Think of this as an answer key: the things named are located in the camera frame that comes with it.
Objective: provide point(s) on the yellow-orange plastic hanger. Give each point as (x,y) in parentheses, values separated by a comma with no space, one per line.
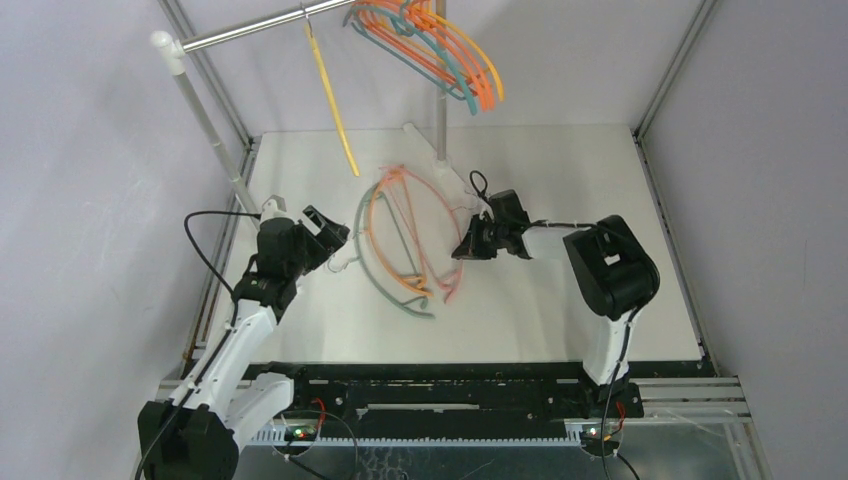
(459,66)

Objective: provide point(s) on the teal plastic hanger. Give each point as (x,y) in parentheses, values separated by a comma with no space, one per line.
(424,66)

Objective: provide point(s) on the light orange wire-hook hanger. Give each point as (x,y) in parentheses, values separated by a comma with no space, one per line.
(417,281)

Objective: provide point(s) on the right small circuit board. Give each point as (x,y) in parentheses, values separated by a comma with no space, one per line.
(595,434)

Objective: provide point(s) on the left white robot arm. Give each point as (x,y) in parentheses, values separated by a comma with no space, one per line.
(200,431)

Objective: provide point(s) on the white clothes rack frame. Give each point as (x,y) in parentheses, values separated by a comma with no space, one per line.
(262,74)

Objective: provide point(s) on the orange plastic hanger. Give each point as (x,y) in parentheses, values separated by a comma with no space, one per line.
(464,66)
(437,60)

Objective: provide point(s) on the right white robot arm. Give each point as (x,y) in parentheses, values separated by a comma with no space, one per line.
(615,275)

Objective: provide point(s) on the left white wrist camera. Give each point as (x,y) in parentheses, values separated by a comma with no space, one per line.
(274,207)

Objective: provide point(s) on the small circuit board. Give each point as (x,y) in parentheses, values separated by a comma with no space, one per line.
(300,434)
(595,434)

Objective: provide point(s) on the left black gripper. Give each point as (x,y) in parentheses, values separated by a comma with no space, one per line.
(330,238)

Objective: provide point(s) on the pink wire-hook hanger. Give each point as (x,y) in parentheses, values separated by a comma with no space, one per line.
(441,228)

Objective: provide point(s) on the left small circuit board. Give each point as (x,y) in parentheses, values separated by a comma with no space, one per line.
(300,434)

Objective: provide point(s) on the aluminium rail frame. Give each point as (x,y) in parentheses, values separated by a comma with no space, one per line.
(689,397)

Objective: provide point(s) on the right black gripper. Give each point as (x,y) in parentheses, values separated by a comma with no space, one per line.
(479,235)

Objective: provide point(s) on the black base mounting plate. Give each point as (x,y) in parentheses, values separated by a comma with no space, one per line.
(589,399)

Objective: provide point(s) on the pale yellow wire-hook hanger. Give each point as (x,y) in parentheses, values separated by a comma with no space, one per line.
(330,96)

